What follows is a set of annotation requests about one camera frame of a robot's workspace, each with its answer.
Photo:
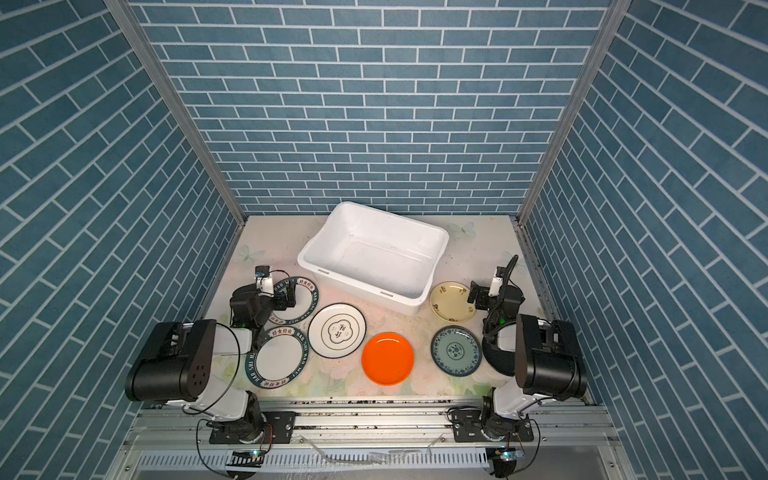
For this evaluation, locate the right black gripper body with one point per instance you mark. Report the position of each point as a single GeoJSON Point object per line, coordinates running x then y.
{"type": "Point", "coordinates": [481, 294]}

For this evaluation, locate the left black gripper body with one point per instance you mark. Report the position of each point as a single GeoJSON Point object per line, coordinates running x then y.
{"type": "Point", "coordinates": [282, 294]}

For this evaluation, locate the yellow plate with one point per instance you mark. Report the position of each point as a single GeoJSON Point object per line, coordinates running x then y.
{"type": "Point", "coordinates": [449, 301]}

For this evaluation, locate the green patterned plate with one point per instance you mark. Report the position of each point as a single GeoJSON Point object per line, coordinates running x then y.
{"type": "Point", "coordinates": [456, 351]}

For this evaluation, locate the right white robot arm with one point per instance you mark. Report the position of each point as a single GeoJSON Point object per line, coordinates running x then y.
{"type": "Point", "coordinates": [542, 358]}

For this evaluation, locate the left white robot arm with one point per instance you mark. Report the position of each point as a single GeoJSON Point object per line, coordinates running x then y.
{"type": "Point", "coordinates": [174, 365]}

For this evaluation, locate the white plastic bin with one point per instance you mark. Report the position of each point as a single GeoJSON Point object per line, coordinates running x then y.
{"type": "Point", "coordinates": [384, 258]}

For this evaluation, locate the upper green rimmed white plate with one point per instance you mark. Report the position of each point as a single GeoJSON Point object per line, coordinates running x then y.
{"type": "Point", "coordinates": [307, 300]}

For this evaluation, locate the green rimmed white plate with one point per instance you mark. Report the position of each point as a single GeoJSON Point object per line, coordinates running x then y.
{"type": "Point", "coordinates": [307, 300]}
{"type": "Point", "coordinates": [279, 358]}

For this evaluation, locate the white plate black pattern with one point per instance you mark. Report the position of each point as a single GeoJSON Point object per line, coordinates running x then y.
{"type": "Point", "coordinates": [337, 331]}

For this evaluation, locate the lower green rimmed white plate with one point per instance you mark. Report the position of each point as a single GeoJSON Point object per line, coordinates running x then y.
{"type": "Point", "coordinates": [279, 358]}

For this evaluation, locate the orange plate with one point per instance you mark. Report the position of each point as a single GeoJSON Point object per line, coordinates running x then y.
{"type": "Point", "coordinates": [388, 359]}

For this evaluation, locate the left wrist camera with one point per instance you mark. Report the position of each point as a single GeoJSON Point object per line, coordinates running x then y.
{"type": "Point", "coordinates": [263, 277]}

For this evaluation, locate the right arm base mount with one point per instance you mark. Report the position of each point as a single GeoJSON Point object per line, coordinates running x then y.
{"type": "Point", "coordinates": [471, 424]}

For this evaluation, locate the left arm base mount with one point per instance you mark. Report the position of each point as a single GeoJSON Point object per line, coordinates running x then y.
{"type": "Point", "coordinates": [269, 428]}

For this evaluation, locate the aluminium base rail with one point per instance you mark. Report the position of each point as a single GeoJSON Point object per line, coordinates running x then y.
{"type": "Point", "coordinates": [404, 422]}

